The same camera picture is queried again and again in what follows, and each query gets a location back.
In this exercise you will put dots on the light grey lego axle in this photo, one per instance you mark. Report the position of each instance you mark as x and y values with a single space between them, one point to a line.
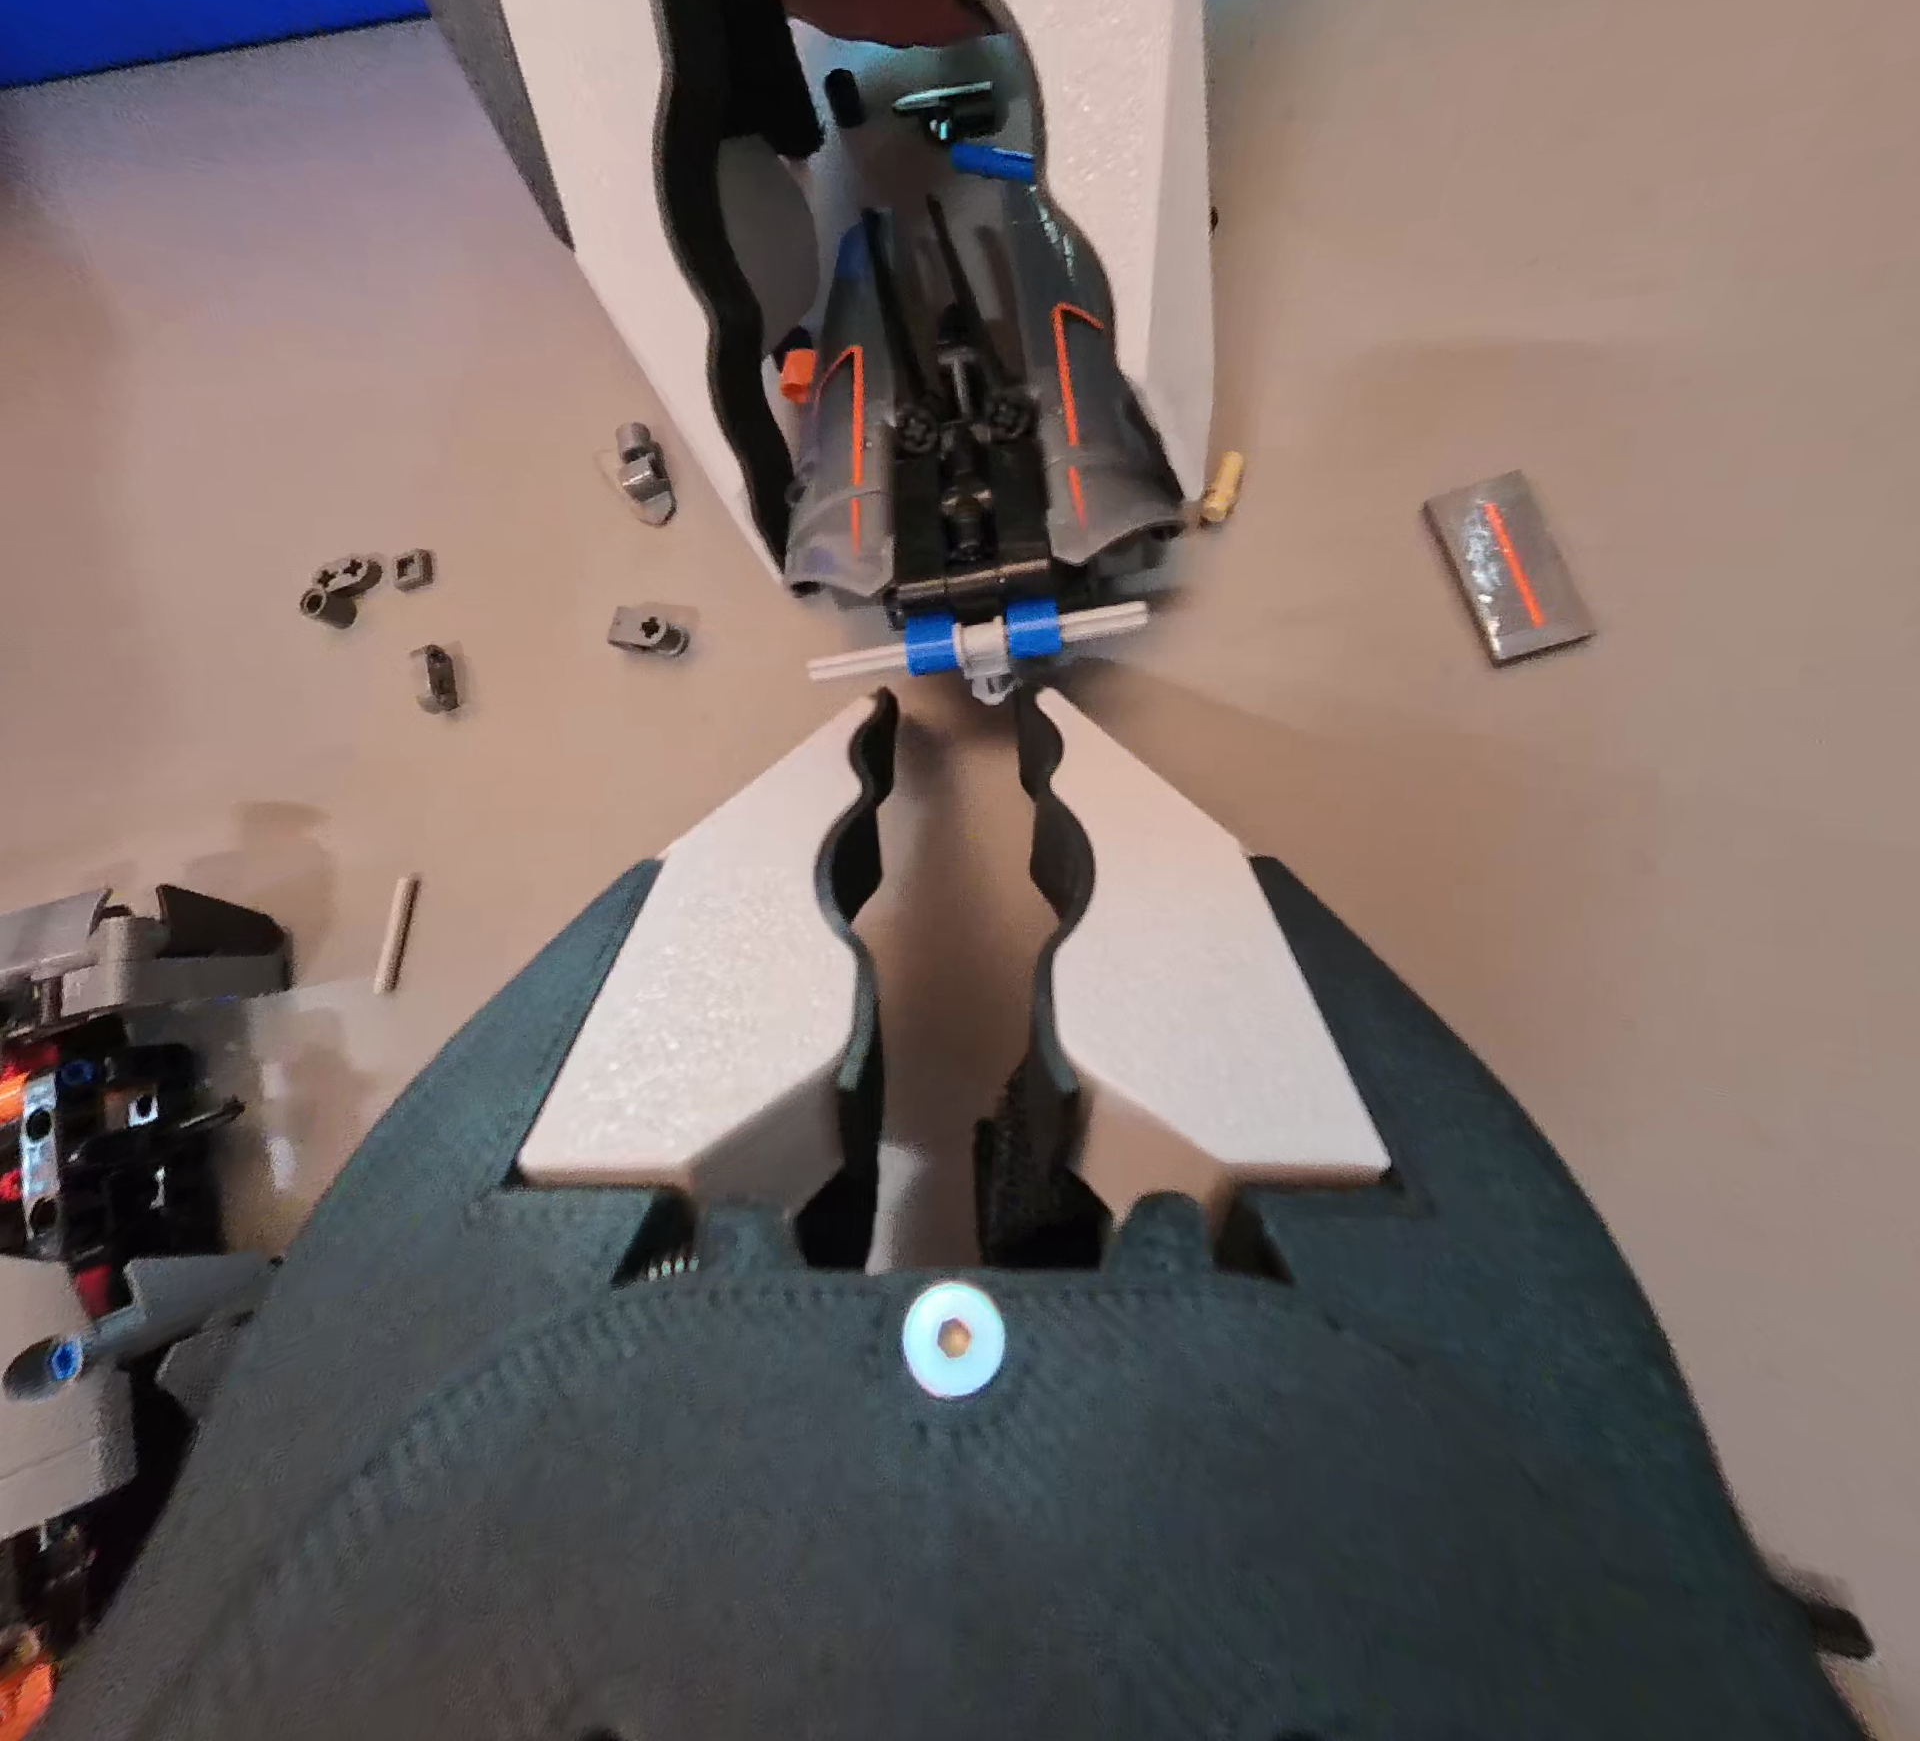
395 935

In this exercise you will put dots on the grey angled lego piece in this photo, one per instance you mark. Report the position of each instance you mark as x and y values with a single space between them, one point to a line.
645 483

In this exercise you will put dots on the tan lego pin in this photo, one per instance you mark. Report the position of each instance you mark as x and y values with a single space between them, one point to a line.
1223 489

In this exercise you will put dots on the grey lego double connector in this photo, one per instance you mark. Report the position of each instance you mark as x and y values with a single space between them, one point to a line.
333 600

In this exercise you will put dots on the grey tile with orange stripe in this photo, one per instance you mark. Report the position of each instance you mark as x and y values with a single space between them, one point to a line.
1545 573

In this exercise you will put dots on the grey curved lego piece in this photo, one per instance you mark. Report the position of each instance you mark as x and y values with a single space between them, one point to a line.
443 685

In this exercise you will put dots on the group of black lego pins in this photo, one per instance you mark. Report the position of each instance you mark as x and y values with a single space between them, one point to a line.
945 106

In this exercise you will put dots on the blue lego pin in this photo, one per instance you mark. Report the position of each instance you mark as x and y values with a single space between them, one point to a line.
990 161

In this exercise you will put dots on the large lego car model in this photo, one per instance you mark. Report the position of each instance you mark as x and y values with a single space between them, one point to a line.
135 961

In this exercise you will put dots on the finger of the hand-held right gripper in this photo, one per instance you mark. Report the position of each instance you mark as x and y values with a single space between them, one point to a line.
584 90
1111 90

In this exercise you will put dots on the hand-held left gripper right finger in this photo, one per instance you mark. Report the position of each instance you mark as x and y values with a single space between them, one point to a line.
1214 1022

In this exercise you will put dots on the dark grey lego wing assembly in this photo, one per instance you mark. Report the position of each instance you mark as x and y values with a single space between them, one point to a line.
1080 422

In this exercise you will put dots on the grey lego axle connector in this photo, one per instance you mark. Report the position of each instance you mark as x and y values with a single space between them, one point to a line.
669 639

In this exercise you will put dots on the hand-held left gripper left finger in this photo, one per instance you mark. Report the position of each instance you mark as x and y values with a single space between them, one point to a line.
690 1022

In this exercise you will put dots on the grey square lego piece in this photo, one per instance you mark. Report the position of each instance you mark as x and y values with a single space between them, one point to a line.
402 573

